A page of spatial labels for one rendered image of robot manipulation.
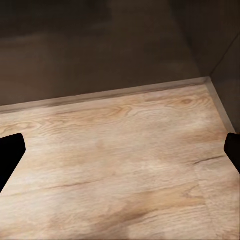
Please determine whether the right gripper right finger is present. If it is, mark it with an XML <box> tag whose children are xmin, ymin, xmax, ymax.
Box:
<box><xmin>224</xmin><ymin>133</ymin><xmax>240</xmax><ymax>173</ymax></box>

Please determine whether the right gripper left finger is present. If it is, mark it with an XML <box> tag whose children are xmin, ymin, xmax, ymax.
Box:
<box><xmin>0</xmin><ymin>133</ymin><xmax>26</xmax><ymax>193</ymax></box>

